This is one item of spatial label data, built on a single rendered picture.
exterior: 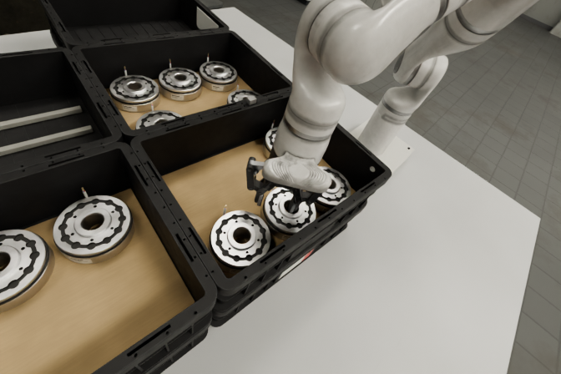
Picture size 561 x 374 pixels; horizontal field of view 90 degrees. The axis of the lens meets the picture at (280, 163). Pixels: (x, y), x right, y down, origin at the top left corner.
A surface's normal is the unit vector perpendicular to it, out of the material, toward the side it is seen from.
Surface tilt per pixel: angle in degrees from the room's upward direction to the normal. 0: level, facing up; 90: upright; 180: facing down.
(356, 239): 0
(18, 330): 0
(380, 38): 66
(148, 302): 0
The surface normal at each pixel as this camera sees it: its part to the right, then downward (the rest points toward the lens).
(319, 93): 0.14, -0.44
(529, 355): 0.23, -0.65
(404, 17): 0.54, 0.46
